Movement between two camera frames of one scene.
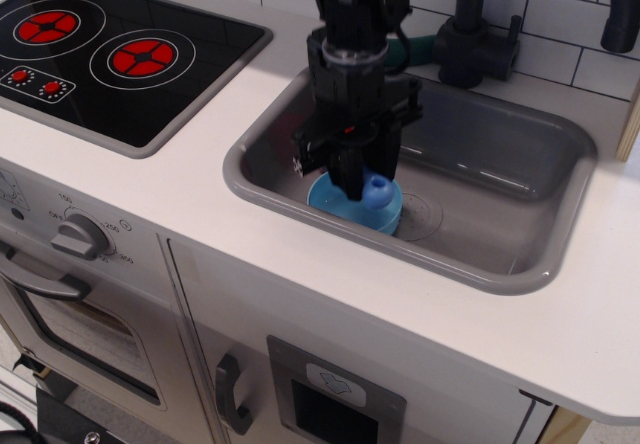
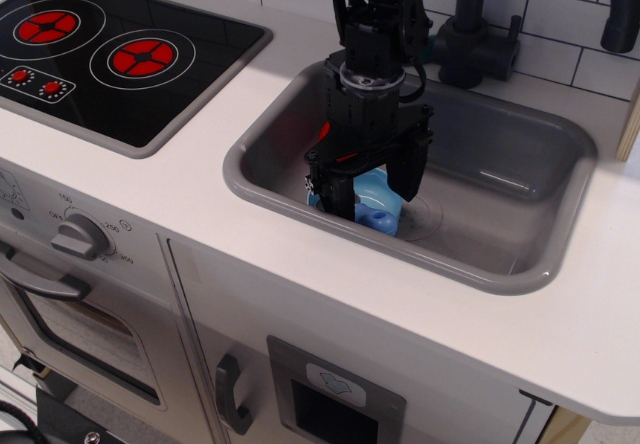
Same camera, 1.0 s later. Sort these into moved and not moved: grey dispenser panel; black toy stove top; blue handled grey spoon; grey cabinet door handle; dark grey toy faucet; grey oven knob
Moved: blue handled grey spoon
Not moved: black toy stove top; grey oven knob; grey cabinet door handle; grey dispenser panel; dark grey toy faucet
